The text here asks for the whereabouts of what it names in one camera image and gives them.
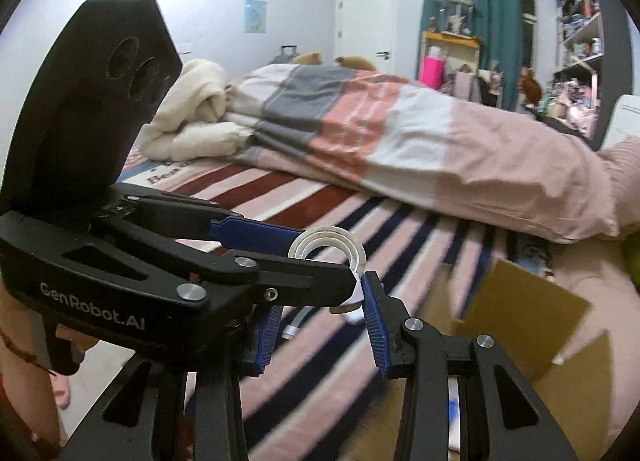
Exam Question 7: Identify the window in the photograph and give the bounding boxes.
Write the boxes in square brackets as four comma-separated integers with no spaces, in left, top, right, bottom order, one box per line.
[517,0,538,32]

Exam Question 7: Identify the pink storage box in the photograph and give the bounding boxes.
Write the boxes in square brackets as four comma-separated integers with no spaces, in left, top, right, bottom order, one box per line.
[419,55,446,89]

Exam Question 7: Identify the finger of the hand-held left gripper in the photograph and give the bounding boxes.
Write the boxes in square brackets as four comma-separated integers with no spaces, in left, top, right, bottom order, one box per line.
[227,252,358,313]
[117,188,308,254]

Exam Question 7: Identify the cream fluffy blanket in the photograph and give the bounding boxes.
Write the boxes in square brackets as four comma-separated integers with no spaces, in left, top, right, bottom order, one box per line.
[137,58,251,159]

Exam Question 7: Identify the green pillow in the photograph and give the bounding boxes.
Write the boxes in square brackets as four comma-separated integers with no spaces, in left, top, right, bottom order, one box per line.
[620,236,640,287]

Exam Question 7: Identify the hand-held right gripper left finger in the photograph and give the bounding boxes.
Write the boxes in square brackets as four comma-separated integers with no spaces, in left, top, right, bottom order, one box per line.
[60,303,284,461]

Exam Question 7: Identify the white shelf yellow top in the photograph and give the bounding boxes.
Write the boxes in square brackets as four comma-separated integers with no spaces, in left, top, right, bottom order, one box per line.
[420,30,482,92]

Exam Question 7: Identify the white headboard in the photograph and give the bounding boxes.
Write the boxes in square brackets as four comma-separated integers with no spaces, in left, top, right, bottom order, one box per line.
[600,94,640,152]

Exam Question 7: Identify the brown bag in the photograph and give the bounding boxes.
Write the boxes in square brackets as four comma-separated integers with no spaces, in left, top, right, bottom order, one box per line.
[520,66,543,104]

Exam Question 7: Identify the pink grey striped duvet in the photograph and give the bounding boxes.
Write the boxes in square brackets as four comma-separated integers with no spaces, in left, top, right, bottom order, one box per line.
[225,64,626,244]

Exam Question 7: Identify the striped fleece blanket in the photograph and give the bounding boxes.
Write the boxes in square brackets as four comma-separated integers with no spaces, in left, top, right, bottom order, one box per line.
[117,146,556,461]

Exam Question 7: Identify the dark tall bookshelf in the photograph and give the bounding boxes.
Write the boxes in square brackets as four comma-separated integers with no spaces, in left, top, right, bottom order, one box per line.
[552,0,626,152]

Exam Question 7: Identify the blue wall poster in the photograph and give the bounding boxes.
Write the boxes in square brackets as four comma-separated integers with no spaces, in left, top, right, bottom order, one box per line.
[244,0,267,34]

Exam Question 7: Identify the brown cardboard box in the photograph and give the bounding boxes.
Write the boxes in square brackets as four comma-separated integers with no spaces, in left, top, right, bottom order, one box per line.
[345,258,613,461]

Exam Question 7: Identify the pink corduroy pillow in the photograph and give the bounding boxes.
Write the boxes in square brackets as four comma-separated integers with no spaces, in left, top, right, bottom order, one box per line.
[597,136,640,242]
[550,236,640,442]

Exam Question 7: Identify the person's left forearm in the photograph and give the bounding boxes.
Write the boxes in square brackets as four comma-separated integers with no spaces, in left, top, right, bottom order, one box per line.
[0,326,68,447]

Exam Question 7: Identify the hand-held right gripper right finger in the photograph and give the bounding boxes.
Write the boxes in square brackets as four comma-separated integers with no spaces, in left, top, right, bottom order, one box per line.
[361,270,581,461]

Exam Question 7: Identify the white charging cable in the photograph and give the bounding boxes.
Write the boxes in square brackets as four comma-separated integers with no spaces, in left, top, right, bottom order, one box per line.
[280,308,303,341]

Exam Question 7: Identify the person's left hand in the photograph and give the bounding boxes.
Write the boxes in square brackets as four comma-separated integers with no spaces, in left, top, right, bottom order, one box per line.
[0,286,98,357]

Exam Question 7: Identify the teal curtain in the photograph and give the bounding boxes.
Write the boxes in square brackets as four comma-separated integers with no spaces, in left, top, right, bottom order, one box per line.
[419,0,523,109]

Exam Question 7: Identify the glass display case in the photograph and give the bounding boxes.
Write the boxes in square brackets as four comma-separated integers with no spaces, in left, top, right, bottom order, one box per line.
[435,0,475,37]

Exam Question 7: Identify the clear tape roll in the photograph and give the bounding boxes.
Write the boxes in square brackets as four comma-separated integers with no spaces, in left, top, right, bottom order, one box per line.
[287,225,367,314]

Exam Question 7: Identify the white door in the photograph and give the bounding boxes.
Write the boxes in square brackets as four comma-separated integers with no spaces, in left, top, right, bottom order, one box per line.
[334,0,396,73]

